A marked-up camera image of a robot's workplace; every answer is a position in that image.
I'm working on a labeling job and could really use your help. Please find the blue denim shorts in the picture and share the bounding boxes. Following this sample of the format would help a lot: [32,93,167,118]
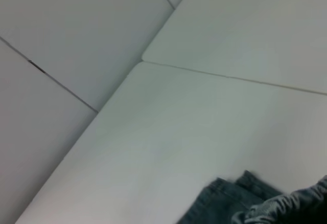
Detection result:
[176,169,327,224]

